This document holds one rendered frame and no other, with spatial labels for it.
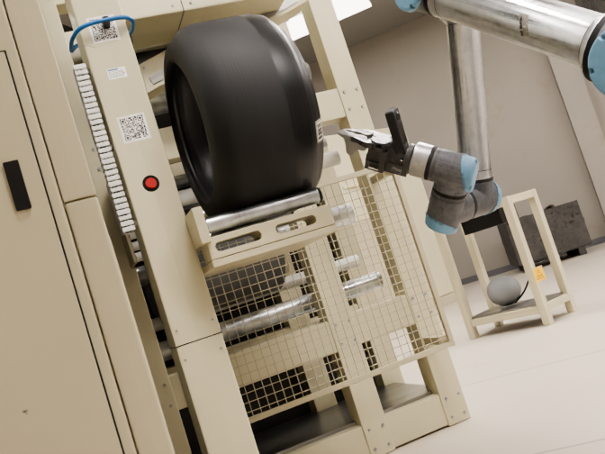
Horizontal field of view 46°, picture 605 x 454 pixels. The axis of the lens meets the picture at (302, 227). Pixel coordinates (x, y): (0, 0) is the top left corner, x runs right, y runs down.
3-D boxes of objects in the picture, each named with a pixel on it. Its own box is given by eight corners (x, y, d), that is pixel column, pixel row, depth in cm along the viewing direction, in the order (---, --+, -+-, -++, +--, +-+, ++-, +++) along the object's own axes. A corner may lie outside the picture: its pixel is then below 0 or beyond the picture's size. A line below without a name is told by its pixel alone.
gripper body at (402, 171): (361, 167, 190) (404, 180, 187) (366, 138, 186) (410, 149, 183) (370, 158, 197) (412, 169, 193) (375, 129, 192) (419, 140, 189)
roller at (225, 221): (198, 215, 190) (199, 227, 194) (204, 228, 188) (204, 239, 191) (317, 183, 202) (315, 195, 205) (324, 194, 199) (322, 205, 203)
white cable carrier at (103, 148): (122, 232, 191) (72, 65, 195) (121, 235, 196) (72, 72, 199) (139, 228, 192) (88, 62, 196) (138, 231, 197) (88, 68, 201)
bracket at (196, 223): (202, 244, 184) (190, 208, 185) (181, 263, 222) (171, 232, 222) (214, 240, 185) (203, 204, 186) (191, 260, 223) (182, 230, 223)
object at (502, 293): (551, 324, 423) (506, 196, 429) (469, 340, 467) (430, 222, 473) (578, 309, 446) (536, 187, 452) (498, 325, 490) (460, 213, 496)
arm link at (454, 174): (467, 201, 181) (477, 166, 176) (420, 187, 185) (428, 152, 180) (474, 187, 189) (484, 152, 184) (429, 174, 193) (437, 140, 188)
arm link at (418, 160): (428, 152, 180) (437, 140, 188) (410, 147, 182) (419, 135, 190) (421, 184, 185) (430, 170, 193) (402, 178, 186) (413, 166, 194)
